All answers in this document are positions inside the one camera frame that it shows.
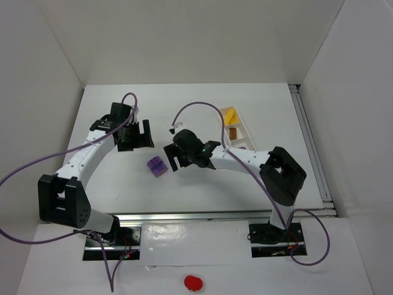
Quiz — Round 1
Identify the large purple lego assembly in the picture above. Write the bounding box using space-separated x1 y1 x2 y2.
147 156 168 178

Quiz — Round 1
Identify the brown lego brick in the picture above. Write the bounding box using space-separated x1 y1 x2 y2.
229 128 237 141

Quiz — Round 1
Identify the small yellow lego brick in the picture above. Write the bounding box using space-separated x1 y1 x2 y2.
224 109 236 125

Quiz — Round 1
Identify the long yellow lego plate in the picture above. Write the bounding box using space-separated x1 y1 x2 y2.
225 108 239 125

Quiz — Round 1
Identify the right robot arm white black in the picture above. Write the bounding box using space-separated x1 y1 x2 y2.
164 127 306 230

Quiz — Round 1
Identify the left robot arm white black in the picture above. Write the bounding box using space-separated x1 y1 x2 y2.
37 103 154 244

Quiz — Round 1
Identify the white divided sorting tray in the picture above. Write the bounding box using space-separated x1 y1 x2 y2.
219 106 256 151

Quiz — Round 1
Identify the red round button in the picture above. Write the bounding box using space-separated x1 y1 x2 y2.
184 275 203 292

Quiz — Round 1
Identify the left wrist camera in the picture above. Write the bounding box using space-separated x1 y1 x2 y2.
133 104 139 120

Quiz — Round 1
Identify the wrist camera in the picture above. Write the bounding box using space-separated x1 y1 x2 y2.
133 104 139 120
169 122 187 135

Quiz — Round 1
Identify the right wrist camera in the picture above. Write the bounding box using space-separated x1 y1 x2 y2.
169 122 187 135

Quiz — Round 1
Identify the aluminium front rail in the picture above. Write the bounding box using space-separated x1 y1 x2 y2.
115 210 271 222

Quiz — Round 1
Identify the aluminium rail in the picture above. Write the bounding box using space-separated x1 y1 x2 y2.
288 84 338 217
115 210 271 222

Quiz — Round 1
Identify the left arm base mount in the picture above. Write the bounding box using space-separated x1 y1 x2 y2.
82 226 142 261

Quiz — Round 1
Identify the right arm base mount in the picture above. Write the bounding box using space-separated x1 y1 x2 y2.
247 222 307 258

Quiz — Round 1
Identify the aluminium right side rail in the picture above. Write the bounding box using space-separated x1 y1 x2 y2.
288 84 338 217

